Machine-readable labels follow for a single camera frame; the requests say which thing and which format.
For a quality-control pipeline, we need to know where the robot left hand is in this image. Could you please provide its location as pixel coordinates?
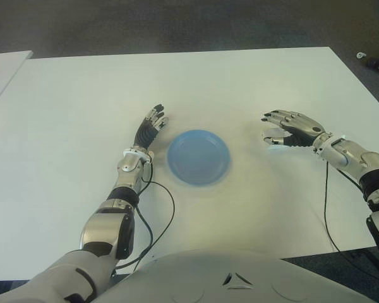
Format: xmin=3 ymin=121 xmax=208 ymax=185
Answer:
xmin=132 ymin=103 xmax=170 ymax=150

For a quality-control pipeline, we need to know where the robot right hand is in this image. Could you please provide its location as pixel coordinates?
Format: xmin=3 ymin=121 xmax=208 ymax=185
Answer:
xmin=260 ymin=109 xmax=327 ymax=149

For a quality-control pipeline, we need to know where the white charger block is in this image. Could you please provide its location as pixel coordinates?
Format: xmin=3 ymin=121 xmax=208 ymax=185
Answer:
xmin=262 ymin=127 xmax=287 ymax=141

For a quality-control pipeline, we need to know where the blue round plate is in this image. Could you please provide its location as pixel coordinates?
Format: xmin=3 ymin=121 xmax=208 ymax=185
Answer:
xmin=166 ymin=128 xmax=232 ymax=186

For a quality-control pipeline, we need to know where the white side table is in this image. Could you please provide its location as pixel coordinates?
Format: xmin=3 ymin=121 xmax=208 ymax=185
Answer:
xmin=0 ymin=50 xmax=33 ymax=113

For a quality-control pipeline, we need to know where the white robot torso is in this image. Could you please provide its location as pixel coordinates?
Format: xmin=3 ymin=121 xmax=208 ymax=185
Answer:
xmin=91 ymin=248 xmax=379 ymax=303

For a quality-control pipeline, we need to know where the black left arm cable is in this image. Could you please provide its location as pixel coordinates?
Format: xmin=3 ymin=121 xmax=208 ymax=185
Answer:
xmin=113 ymin=157 xmax=176 ymax=271

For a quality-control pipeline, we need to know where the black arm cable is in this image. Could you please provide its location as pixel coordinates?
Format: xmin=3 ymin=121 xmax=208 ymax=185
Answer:
xmin=323 ymin=160 xmax=369 ymax=253
xmin=113 ymin=157 xmax=176 ymax=271

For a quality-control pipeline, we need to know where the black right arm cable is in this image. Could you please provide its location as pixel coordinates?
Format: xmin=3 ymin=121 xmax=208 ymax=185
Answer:
xmin=323 ymin=160 xmax=369 ymax=253

